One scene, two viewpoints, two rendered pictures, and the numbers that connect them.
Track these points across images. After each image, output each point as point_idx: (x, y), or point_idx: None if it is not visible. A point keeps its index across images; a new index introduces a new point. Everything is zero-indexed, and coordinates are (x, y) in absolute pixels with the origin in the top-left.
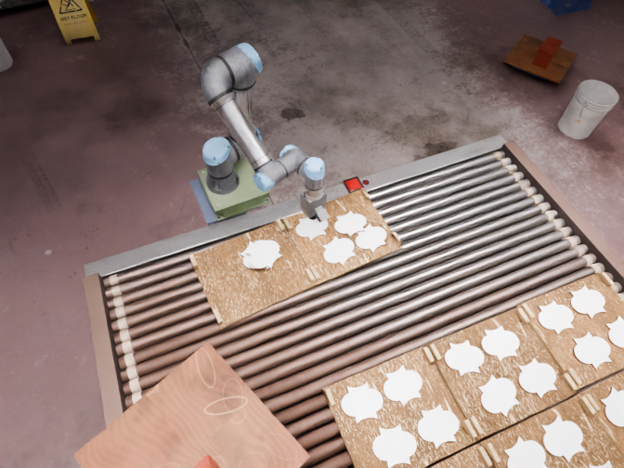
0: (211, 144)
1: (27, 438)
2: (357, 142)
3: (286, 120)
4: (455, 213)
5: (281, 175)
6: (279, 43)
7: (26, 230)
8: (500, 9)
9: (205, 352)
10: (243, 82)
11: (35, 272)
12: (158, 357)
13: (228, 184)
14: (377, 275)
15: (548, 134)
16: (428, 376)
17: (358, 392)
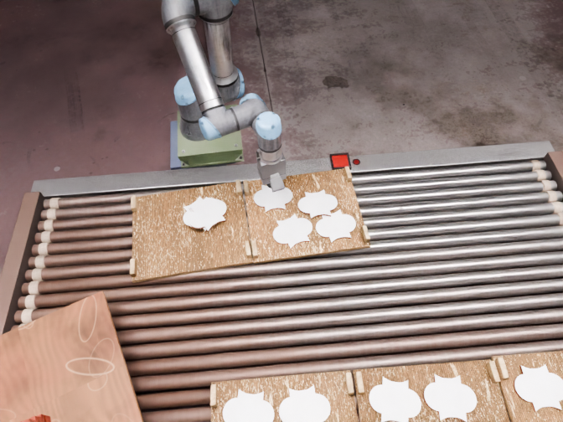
0: (184, 81)
1: None
2: (397, 125)
3: (326, 87)
4: (455, 222)
5: (229, 125)
6: (346, 7)
7: (46, 144)
8: None
9: (95, 301)
10: (212, 11)
11: None
12: (61, 293)
13: (199, 131)
14: (328, 270)
15: None
16: (341, 409)
17: (249, 400)
